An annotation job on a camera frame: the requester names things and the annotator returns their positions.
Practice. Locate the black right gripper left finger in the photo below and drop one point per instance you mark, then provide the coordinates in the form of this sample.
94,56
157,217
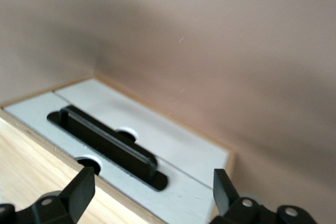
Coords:
78,192

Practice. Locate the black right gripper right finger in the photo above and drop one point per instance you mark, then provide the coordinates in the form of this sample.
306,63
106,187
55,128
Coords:
223,195

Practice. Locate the wooden drawer cabinet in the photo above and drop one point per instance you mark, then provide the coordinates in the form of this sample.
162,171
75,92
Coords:
31,169

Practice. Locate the brown table cover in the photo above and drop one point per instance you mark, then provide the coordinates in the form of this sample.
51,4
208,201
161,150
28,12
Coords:
236,51

